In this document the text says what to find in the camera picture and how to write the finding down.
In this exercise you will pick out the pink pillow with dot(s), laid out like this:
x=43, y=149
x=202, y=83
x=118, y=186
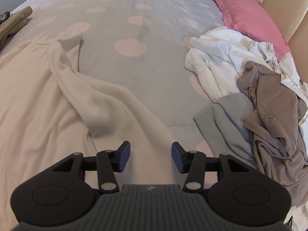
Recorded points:
x=247, y=16

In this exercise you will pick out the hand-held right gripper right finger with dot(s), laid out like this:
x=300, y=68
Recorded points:
x=178, y=157

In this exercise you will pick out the white waffle-textured cloth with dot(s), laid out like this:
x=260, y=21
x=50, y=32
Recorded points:
x=216, y=53

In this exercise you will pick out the taupe garment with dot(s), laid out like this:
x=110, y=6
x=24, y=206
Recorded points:
x=272, y=105

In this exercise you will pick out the folded tan garment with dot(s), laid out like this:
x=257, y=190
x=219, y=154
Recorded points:
x=16, y=21

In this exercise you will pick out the cream turtleneck sweater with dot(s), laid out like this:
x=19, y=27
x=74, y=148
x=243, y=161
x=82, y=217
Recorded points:
x=36, y=89

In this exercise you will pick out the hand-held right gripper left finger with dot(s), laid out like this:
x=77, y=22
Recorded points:
x=124, y=156

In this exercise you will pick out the bed with pink-dotted grey sheet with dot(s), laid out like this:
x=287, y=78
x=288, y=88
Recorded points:
x=144, y=89

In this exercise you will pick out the beige padded headboard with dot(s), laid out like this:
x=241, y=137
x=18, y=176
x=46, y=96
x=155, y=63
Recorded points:
x=288, y=9

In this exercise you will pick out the folded dark floral garment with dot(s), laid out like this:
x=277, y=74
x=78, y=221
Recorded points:
x=4, y=18

